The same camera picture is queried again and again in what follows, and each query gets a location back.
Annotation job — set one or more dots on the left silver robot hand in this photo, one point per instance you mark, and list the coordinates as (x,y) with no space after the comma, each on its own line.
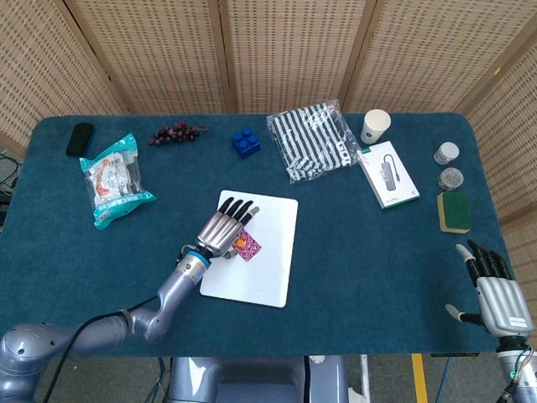
(218,233)

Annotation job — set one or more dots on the white table leg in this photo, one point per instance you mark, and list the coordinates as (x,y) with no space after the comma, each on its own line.
(365,378)

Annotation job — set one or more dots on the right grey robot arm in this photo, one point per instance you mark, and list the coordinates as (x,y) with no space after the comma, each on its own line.
(524,378)

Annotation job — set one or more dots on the striped cloth in plastic bag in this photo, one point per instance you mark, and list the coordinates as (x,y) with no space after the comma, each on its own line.
(312,142)

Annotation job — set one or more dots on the teal clear snack bag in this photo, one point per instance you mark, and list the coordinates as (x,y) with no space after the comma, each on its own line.
(113,184)

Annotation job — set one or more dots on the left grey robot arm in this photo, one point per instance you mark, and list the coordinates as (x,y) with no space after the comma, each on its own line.
(168,302)

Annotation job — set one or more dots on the green yellow sponge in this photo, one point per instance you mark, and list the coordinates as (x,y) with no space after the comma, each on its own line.
(455,212)

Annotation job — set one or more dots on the white rectangular board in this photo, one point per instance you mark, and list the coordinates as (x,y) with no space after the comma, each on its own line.
(268,260)

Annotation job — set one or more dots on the black oblong case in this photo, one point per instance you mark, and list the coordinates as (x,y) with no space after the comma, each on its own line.
(79,139)

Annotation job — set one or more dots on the grey robot torso base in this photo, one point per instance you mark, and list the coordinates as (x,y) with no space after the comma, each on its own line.
(251,382)

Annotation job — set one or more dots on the blue building block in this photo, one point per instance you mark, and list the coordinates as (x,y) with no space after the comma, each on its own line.
(246,144)

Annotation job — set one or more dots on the white paper cup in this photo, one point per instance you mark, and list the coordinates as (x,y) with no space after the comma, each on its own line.
(374,128)

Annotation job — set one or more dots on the dark red grape bunch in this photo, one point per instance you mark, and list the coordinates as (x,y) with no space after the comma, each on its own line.
(172,134)

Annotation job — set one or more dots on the white green usb hub box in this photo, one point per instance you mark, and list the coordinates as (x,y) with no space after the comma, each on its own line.
(388,176)

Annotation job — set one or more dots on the small jar with white lid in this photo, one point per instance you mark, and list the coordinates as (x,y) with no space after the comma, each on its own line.
(447,152)

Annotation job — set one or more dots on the woven wicker folding screen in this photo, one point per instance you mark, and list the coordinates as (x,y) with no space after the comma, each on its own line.
(293,50)

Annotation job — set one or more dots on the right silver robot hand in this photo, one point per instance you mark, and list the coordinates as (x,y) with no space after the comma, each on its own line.
(503,306)

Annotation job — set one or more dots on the pink patterned card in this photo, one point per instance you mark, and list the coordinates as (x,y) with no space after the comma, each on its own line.
(251,249)

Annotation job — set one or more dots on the blue felt table cover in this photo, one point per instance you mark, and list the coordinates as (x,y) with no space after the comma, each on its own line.
(356,273)

